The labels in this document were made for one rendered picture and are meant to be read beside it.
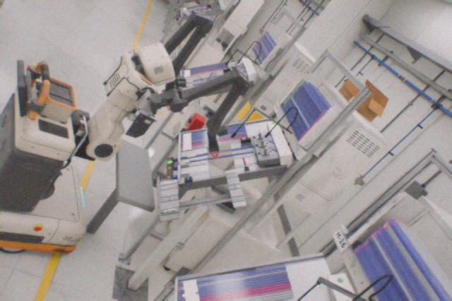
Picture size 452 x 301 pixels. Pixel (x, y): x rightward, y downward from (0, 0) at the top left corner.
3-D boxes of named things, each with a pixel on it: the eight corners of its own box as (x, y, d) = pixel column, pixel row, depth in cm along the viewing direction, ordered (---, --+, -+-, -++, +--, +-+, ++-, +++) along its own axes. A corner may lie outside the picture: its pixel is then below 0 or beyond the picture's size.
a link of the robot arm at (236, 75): (240, 60, 211) (247, 73, 206) (244, 76, 223) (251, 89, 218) (162, 92, 210) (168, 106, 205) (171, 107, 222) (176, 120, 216)
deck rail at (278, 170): (179, 191, 256) (178, 184, 253) (179, 189, 258) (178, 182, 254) (287, 173, 258) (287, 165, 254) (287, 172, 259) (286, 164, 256)
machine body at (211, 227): (159, 270, 290) (209, 215, 268) (164, 209, 350) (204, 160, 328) (229, 300, 315) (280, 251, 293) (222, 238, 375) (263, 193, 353)
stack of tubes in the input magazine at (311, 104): (297, 140, 250) (327, 109, 240) (281, 107, 293) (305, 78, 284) (312, 150, 255) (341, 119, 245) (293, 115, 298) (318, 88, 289)
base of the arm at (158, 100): (147, 88, 206) (152, 102, 198) (162, 86, 209) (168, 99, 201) (148, 102, 212) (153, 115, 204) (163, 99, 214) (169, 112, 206)
